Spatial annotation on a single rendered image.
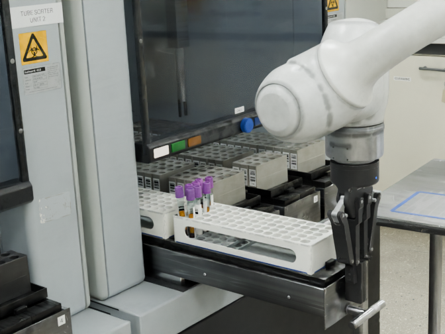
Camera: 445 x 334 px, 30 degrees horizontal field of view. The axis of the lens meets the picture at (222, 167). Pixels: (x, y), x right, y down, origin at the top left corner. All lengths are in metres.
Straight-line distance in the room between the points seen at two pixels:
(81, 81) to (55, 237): 0.26
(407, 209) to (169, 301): 0.50
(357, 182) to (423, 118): 2.56
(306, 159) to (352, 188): 0.61
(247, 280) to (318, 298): 0.14
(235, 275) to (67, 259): 0.28
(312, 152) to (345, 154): 0.65
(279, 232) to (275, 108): 0.38
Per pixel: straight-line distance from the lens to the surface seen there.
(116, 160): 1.44
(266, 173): 1.76
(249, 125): 1.66
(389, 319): 3.10
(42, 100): 1.32
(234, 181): 1.68
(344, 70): 1.07
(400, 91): 3.85
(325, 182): 1.83
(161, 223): 1.52
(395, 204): 1.67
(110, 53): 1.41
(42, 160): 1.34
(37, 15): 1.31
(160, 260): 1.53
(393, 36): 1.06
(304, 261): 1.34
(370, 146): 1.25
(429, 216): 1.61
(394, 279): 3.42
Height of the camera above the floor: 1.33
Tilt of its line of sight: 15 degrees down
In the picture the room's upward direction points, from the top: 3 degrees counter-clockwise
